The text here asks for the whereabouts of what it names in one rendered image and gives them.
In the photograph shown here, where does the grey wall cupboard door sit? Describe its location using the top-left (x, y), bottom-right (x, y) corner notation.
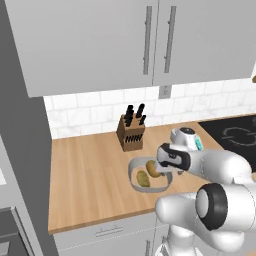
top-left (152, 0), bottom-right (256, 87)
top-left (4, 0), bottom-right (160, 98)

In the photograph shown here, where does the grey base cupboard door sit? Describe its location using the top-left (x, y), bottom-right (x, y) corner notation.
top-left (153, 229), bottom-right (172, 256)
top-left (55, 237), bottom-right (155, 256)

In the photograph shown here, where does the brown potato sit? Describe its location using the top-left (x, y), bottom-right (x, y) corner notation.
top-left (145, 159), bottom-right (162, 179)
top-left (136, 170), bottom-right (151, 188)

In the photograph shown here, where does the grey drawer handle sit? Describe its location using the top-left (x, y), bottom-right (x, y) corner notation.
top-left (94, 225), bottom-right (125, 238)

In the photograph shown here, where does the grey cupboard door handle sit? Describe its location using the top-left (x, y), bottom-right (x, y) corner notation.
top-left (163, 5), bottom-right (178, 74)
top-left (142, 5), bottom-right (153, 76)

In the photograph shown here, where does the grey wall socket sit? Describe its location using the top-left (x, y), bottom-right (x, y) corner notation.
top-left (158, 84), bottom-right (173, 100)

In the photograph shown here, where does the grey fridge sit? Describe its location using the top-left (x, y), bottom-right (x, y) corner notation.
top-left (0, 0), bottom-right (60, 256)

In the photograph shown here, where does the wooden knife block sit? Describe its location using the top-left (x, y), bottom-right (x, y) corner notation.
top-left (115, 113), bottom-right (146, 153)

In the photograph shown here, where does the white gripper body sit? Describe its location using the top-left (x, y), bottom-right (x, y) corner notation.
top-left (158, 164), bottom-right (184, 177)

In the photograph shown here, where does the grey base cupboard handle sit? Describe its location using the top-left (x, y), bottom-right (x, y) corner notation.
top-left (161, 235), bottom-right (168, 256)
top-left (144, 239), bottom-right (152, 256)

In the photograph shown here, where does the grey oval container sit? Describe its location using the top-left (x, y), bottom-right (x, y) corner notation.
top-left (127, 157), bottom-right (173, 194)

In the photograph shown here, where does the black hob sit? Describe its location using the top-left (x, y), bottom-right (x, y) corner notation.
top-left (197, 114), bottom-right (256, 156)

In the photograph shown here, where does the grey drawer front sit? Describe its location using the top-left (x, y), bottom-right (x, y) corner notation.
top-left (52, 212), bottom-right (158, 252)

